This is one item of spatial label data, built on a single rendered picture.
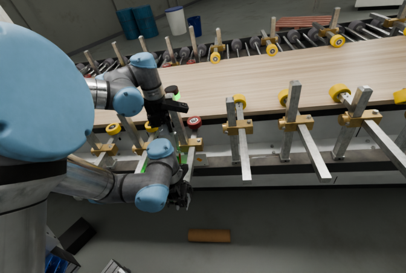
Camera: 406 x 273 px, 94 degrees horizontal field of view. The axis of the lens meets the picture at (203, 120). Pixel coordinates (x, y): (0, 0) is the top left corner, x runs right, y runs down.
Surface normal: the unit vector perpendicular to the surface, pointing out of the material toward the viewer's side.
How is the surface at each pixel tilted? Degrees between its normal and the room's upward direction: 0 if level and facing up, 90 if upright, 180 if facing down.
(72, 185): 104
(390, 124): 90
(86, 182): 98
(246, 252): 0
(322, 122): 90
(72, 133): 85
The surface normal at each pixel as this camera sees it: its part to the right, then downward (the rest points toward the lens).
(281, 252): -0.17, -0.76
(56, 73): 0.96, -0.23
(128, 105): 0.52, 0.48
